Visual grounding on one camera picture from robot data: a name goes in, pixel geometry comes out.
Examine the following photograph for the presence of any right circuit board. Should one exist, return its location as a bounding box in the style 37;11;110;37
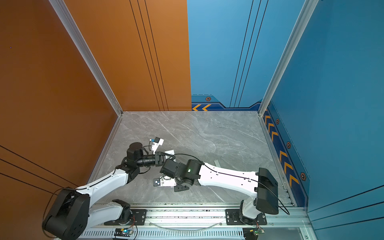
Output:
243;228;265;240

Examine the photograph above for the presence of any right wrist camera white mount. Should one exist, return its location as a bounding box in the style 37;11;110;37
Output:
153;178;177;187

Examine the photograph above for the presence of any left aluminium corner post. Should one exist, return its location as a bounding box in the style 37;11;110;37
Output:
48;0;124;117

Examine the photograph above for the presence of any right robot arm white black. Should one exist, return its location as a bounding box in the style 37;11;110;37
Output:
160;159;290;226

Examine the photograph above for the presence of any aluminium corner post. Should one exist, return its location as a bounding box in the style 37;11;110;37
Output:
48;0;124;117
258;0;319;117

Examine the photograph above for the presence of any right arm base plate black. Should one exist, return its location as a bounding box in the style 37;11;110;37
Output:
225;209;267;226

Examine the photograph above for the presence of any white remote control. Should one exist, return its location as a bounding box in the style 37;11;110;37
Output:
165;150;175;159

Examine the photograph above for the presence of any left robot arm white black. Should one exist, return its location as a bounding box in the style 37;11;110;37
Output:
42;142;175;240

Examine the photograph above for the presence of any white slotted cable duct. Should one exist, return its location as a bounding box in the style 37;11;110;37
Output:
79;228;244;240

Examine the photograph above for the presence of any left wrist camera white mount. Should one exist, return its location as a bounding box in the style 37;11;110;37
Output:
150;137;164;153

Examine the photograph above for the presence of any left circuit board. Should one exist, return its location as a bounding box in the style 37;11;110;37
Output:
113;228;135;240

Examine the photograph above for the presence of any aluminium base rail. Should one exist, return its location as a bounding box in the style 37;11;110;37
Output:
59;205;313;230

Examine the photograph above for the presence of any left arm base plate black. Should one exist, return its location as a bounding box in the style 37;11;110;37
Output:
103;209;147;227

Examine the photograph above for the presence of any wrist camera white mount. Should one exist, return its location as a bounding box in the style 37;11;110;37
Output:
150;137;164;153
153;178;177;187

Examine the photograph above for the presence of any right aluminium corner post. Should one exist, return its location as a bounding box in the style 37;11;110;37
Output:
258;0;319;117

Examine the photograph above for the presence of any circuit board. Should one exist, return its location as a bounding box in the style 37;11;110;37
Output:
243;228;265;240
113;228;135;240

